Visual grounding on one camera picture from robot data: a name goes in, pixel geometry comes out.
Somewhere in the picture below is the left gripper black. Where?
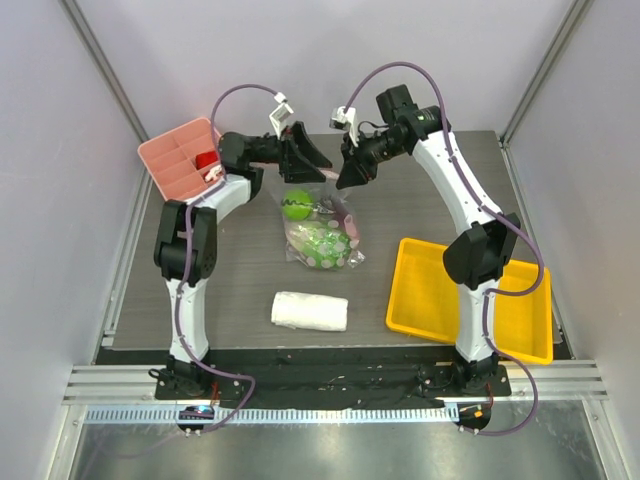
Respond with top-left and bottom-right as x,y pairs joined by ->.
247,122 -> 331,184

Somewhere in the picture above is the purple toy eggplant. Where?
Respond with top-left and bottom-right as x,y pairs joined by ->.
313,196 -> 344,217

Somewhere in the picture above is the green toy ball black zigzag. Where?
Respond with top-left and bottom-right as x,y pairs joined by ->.
281,189 -> 314,221

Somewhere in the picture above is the clear zip top bag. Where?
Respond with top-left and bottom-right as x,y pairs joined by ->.
276,169 -> 365,271

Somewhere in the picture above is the green polka dot toy food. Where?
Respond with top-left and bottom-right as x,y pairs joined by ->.
286,221 -> 352,270

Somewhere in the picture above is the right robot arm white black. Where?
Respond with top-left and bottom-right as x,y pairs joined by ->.
330,85 -> 519,395

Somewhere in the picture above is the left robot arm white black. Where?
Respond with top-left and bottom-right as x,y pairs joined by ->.
149,118 -> 332,400

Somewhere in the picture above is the red santa toy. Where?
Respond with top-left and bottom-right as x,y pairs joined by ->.
195,150 -> 223,183

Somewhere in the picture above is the pink divided organizer box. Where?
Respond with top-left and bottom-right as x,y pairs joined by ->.
138,117 -> 224,201

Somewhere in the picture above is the yellow plastic tray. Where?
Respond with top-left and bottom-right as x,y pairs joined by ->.
385,238 -> 553,365

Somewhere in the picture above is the white rolled towel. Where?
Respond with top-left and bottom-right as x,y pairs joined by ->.
271,291 -> 349,332

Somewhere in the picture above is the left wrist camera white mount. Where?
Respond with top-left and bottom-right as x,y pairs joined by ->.
269,92 -> 294,139

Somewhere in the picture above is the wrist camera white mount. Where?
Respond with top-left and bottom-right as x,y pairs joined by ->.
329,106 -> 359,146
269,92 -> 294,139

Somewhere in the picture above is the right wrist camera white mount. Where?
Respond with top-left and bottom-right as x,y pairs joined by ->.
329,106 -> 359,146

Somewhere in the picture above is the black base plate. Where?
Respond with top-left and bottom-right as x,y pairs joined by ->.
149,346 -> 512,410

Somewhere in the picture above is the aluminium frame rail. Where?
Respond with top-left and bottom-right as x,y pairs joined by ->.
63,360 -> 608,404

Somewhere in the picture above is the white slotted cable duct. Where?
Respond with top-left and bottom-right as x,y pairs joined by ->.
84,403 -> 459,426

